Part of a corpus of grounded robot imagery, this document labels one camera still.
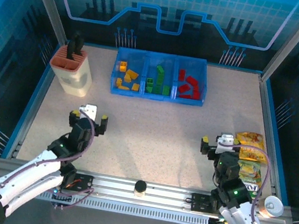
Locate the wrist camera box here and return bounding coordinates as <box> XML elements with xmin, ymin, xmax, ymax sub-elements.
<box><xmin>214</xmin><ymin>131</ymin><xmax>236</xmax><ymax>157</ymax></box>
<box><xmin>78</xmin><ymin>102</ymin><xmax>100</xmax><ymax>122</ymax></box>

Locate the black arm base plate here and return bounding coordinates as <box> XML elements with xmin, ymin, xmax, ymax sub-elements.
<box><xmin>189</xmin><ymin>192</ymin><xmax>241</xmax><ymax>219</ymax></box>
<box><xmin>69</xmin><ymin>172</ymin><xmax>96</xmax><ymax>195</ymax></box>

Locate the black round knob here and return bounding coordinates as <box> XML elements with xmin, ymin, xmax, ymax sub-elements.
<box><xmin>132</xmin><ymin>179</ymin><xmax>149</xmax><ymax>198</ymax></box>

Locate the blue three-compartment bin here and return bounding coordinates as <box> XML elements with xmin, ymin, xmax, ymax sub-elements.
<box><xmin>109</xmin><ymin>44</ymin><xmax>213</xmax><ymax>110</ymax></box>

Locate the black handled tool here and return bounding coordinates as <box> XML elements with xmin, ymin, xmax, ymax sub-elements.
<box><xmin>65</xmin><ymin>30</ymin><xmax>86</xmax><ymax>62</ymax></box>

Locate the cream utensil holder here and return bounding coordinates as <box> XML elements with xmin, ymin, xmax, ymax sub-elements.
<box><xmin>45</xmin><ymin>44</ymin><xmax>98</xmax><ymax>99</ymax></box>

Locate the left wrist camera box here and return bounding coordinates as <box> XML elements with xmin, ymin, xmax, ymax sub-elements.
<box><xmin>78</xmin><ymin>102</ymin><xmax>100</xmax><ymax>122</ymax></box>

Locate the orange chips bag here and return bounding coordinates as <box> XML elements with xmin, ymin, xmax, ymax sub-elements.
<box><xmin>232</xmin><ymin>129</ymin><xmax>272</xmax><ymax>164</ymax></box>

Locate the green candy bag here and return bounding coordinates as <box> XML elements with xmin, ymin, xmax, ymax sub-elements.
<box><xmin>232</xmin><ymin>158</ymin><xmax>268</xmax><ymax>200</ymax></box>

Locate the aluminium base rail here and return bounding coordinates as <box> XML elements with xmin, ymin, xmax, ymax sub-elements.
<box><xmin>0</xmin><ymin>157</ymin><xmax>289</xmax><ymax>224</ymax></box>

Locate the aluminium side rail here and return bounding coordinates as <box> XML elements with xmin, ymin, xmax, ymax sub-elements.
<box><xmin>238</xmin><ymin>74</ymin><xmax>299</xmax><ymax>205</ymax></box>

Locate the metal drink can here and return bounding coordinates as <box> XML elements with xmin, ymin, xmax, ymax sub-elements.
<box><xmin>254</xmin><ymin>193</ymin><xmax>287</xmax><ymax>222</ymax></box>

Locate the white slotted cable duct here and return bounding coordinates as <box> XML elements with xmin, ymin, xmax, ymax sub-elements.
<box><xmin>28</xmin><ymin>186</ymin><xmax>213</xmax><ymax>224</ymax></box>

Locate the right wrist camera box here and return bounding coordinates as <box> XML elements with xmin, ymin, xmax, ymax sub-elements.
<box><xmin>214</xmin><ymin>131</ymin><xmax>236</xmax><ymax>157</ymax></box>

